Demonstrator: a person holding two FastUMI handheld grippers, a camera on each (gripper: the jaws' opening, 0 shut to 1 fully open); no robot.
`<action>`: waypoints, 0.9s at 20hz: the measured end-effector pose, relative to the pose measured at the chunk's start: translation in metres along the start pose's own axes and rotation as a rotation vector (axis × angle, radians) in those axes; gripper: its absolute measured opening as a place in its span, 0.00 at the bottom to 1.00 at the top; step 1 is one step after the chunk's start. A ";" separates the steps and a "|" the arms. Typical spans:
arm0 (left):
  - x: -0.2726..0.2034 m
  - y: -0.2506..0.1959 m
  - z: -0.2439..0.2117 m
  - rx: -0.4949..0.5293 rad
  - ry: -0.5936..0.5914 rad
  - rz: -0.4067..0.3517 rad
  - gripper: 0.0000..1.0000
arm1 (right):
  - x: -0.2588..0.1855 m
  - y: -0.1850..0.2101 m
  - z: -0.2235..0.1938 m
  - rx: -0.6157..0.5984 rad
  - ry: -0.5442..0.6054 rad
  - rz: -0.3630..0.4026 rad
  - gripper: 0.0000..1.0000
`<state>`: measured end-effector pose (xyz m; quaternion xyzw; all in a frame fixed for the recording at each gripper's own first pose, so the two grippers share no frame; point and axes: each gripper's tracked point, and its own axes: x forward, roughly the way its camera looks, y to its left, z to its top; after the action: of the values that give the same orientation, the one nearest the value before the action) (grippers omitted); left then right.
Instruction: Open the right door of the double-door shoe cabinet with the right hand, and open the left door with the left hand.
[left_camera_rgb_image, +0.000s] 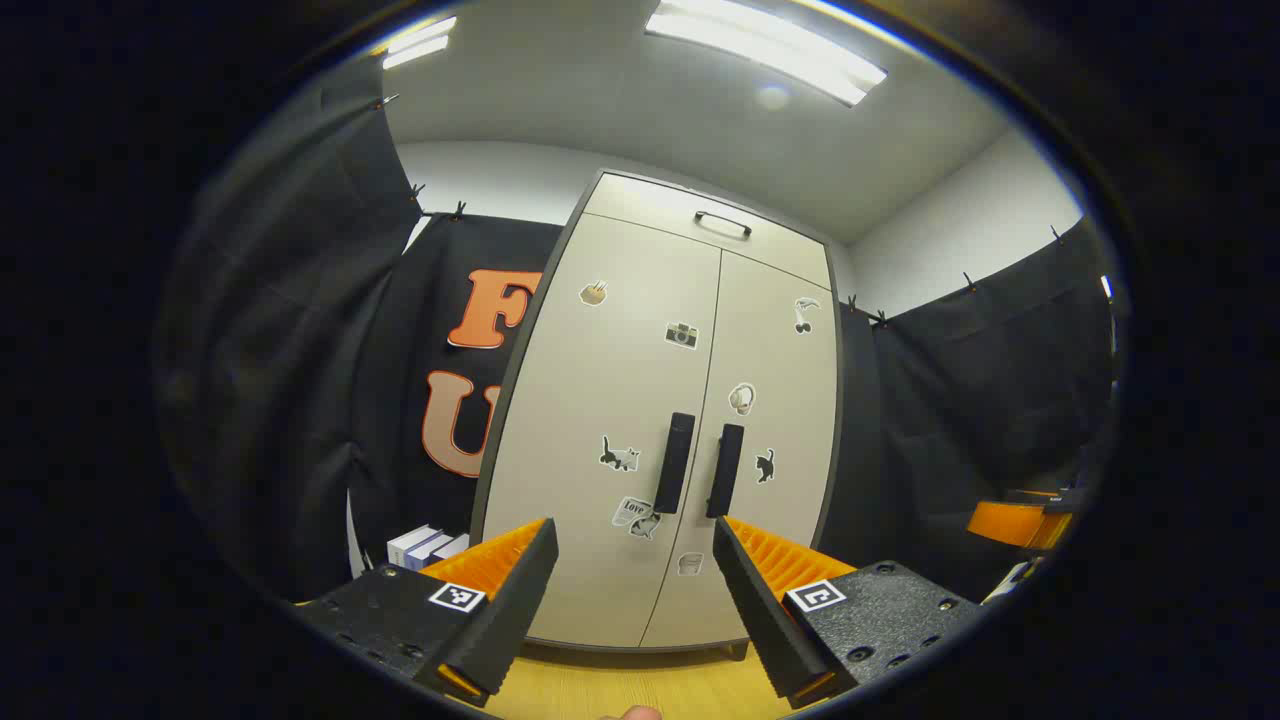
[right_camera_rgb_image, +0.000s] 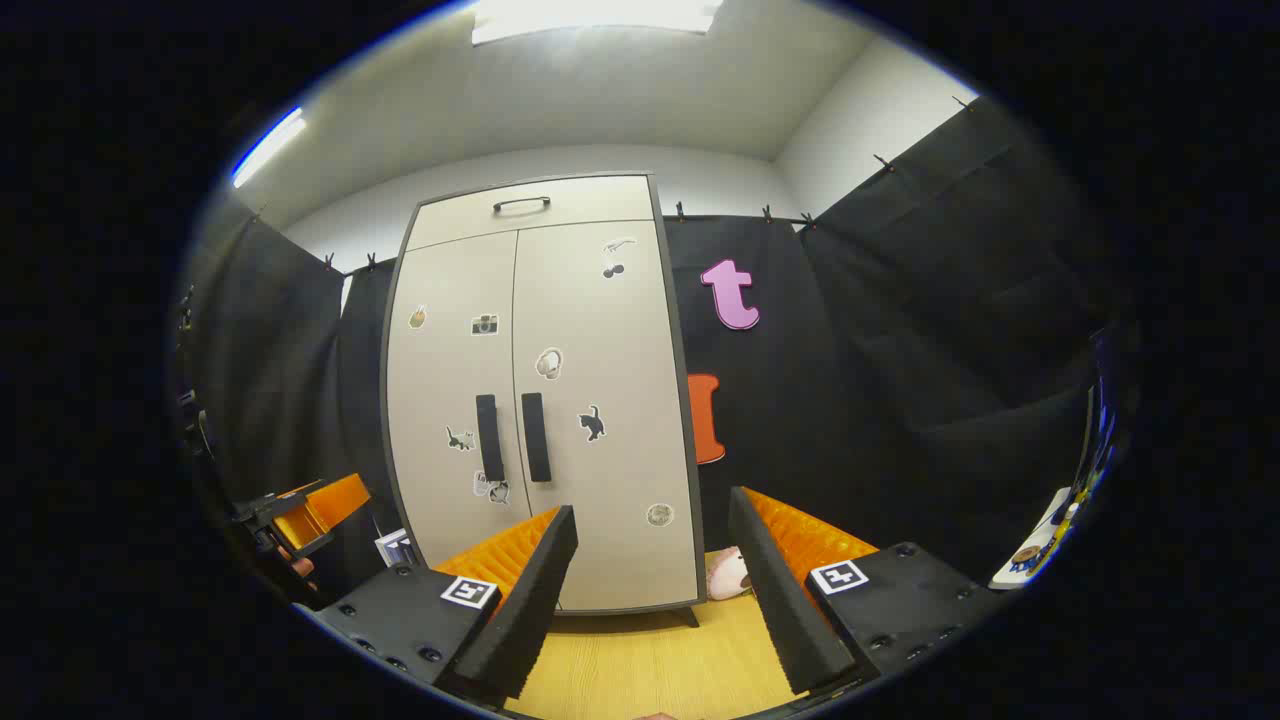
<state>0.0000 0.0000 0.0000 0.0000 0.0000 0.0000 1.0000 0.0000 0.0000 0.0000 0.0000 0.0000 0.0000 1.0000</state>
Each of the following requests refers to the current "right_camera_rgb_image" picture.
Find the ceiling tube light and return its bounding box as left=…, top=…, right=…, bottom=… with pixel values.
left=232, top=107, right=307, bottom=189

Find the white printed board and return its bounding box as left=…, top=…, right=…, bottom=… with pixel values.
left=990, top=487, right=1083, bottom=589

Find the pink plush toy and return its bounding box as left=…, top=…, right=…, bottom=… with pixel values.
left=706, top=547, right=751, bottom=601

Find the black backdrop cloth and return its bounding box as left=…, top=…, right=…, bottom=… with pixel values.
left=185, top=95, right=1113, bottom=601

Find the beige double-door shoe cabinet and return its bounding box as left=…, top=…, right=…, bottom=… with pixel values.
left=380, top=172, right=706, bottom=629

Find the beige cabinet door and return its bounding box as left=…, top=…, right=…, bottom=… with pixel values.
left=385, top=232, right=519, bottom=568
left=513, top=220, right=701, bottom=613

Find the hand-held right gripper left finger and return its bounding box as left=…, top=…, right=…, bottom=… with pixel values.
left=310, top=505, right=579, bottom=706

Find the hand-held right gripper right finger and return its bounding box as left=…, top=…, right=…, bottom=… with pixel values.
left=727, top=486, right=1011, bottom=698

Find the large ceiling light panel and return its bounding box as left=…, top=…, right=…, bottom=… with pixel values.
left=470, top=0, right=723, bottom=46

